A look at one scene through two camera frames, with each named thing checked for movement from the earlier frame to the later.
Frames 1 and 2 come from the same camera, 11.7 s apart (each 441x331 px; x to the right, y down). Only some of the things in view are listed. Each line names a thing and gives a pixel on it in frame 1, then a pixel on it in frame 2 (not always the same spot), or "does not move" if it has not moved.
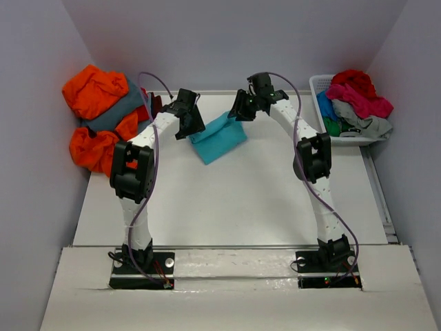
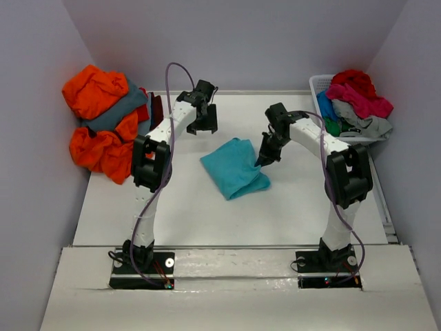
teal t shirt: [220, 136] -> [232, 167]
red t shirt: [357, 80] does not move
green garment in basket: [335, 128] does not move
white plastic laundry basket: [320, 84] does not move
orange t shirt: [89, 92] does not move
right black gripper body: [247, 105] -> [271, 146]
